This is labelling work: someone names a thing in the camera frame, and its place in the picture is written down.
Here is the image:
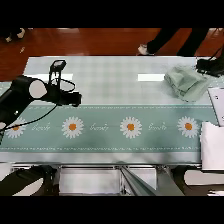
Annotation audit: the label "person's legs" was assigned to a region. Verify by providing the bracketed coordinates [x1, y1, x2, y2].
[137, 27, 210, 57]

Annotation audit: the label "pale green T-shirt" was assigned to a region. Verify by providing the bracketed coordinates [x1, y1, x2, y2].
[163, 64, 210, 103]

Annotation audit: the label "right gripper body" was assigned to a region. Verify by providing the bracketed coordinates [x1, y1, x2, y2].
[196, 56, 224, 78]

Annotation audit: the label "silver frame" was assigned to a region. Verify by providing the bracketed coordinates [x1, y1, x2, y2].
[0, 161, 224, 197]

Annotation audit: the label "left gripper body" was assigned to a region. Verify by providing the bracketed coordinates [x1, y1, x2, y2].
[49, 89, 83, 108]

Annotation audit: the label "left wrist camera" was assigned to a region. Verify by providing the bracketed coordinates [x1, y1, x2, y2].
[48, 59, 68, 88]

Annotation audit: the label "black cable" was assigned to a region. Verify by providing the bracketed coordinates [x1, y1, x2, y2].
[0, 104, 58, 133]

